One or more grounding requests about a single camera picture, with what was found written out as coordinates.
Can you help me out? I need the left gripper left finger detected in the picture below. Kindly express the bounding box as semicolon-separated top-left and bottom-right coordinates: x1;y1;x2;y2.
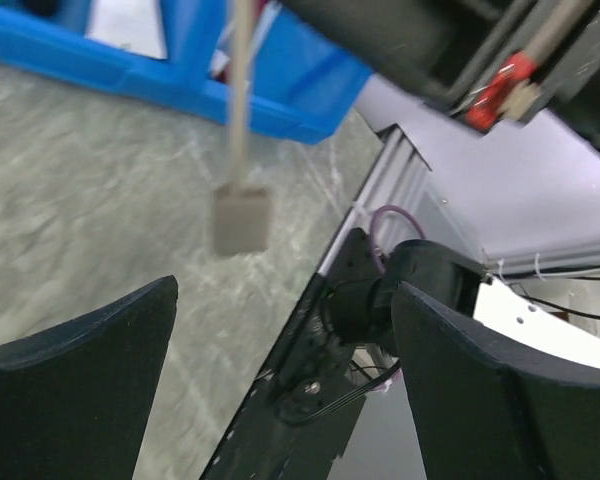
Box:
0;276;178;479

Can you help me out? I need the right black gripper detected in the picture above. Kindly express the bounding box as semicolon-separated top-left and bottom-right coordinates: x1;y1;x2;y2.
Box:
288;1;600;153

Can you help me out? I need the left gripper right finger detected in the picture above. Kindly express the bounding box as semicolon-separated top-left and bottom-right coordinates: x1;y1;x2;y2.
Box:
391;283;600;479

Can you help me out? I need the grey toothbrush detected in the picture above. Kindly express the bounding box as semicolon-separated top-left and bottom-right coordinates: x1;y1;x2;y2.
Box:
212;1;272;257

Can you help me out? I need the large white toothpaste tube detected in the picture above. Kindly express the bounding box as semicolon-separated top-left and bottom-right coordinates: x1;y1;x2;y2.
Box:
85;0;167;60

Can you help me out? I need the blue compartment bin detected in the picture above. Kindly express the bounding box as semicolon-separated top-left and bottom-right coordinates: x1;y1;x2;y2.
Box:
0;1;370;144

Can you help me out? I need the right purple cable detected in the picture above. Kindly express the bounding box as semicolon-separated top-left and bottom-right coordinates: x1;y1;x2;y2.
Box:
369;204;429;274

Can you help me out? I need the black base frame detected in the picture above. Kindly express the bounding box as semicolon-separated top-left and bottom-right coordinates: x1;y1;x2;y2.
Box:
201;228;390;479

